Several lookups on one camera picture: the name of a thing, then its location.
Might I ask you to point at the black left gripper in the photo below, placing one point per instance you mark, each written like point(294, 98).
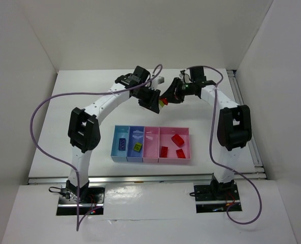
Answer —
point(145, 96)

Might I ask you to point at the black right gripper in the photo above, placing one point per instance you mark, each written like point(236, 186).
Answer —
point(177, 90)

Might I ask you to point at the red arched lego cap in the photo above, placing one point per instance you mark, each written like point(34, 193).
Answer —
point(164, 100)

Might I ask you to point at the red green white lego stack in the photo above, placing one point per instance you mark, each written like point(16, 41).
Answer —
point(161, 104)

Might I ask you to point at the red rounded lego brick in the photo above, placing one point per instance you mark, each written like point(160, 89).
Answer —
point(178, 140)

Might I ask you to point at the lime green lego brick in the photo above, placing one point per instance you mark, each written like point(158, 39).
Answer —
point(137, 147)

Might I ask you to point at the purple lego brick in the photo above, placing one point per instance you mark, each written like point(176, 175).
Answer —
point(122, 144)

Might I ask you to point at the red rectangular lego brick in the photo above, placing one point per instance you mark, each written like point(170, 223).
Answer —
point(164, 152)

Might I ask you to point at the red curved lego brick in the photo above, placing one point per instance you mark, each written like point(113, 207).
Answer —
point(180, 154)

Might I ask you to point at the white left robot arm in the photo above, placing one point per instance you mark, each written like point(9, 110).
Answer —
point(84, 126)

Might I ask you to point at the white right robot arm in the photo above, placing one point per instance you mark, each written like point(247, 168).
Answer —
point(230, 129)

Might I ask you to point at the dark blue container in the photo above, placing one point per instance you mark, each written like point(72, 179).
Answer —
point(136, 134)

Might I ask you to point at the wide pink container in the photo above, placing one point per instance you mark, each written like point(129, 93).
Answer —
point(165, 140)

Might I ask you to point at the light blue container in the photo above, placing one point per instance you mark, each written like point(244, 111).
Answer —
point(119, 132)

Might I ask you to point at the narrow pink container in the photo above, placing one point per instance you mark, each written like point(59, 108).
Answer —
point(151, 145)

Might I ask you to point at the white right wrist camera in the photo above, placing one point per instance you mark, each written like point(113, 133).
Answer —
point(185, 78)

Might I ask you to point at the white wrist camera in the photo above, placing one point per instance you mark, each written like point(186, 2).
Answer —
point(185, 78)
point(157, 81)

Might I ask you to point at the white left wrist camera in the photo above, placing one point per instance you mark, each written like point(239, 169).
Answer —
point(157, 81)

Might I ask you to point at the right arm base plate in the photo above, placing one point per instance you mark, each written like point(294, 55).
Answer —
point(207, 202)

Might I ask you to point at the aluminium right rail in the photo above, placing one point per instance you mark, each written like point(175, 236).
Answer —
point(244, 129)

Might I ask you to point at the aluminium rail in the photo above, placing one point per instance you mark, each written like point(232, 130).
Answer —
point(124, 179)
point(244, 129)

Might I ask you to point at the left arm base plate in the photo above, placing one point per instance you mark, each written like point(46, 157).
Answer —
point(93, 201)

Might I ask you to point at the aluminium front rail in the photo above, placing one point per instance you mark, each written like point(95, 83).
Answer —
point(124, 179)

